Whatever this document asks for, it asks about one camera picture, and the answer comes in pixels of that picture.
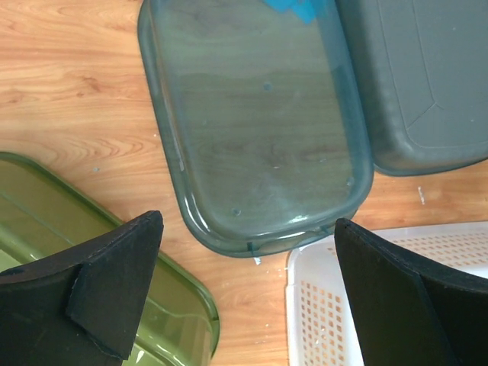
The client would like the olive green plastic basket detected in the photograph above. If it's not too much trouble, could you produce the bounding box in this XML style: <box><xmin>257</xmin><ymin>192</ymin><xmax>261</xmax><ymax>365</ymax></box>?
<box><xmin>1</xmin><ymin>152</ymin><xmax>220</xmax><ymax>365</ymax></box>

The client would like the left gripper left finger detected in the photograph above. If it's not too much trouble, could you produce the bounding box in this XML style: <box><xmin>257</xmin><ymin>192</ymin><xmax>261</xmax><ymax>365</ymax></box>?
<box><xmin>1</xmin><ymin>210</ymin><xmax>163</xmax><ymax>365</ymax></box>

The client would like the translucent teal plastic tub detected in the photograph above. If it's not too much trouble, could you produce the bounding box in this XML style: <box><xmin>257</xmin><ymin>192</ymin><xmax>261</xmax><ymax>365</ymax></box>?
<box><xmin>137</xmin><ymin>1</ymin><xmax>374</xmax><ymax>258</ymax></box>

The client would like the white perforated plastic basket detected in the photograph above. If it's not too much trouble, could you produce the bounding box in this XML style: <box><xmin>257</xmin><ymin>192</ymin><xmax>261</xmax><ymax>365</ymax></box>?
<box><xmin>286</xmin><ymin>222</ymin><xmax>487</xmax><ymax>366</ymax></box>

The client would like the dark grey plastic tub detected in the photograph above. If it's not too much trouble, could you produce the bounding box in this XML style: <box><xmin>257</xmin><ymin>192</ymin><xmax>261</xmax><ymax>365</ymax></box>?
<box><xmin>336</xmin><ymin>1</ymin><xmax>487</xmax><ymax>176</ymax></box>

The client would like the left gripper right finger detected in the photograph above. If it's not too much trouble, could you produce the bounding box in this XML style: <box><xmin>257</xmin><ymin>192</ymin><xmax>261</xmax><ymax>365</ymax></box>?
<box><xmin>334</xmin><ymin>219</ymin><xmax>487</xmax><ymax>365</ymax></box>

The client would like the blue snack packet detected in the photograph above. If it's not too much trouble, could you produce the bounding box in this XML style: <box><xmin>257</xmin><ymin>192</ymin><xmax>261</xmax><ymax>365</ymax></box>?
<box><xmin>263</xmin><ymin>0</ymin><xmax>329</xmax><ymax>24</ymax></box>

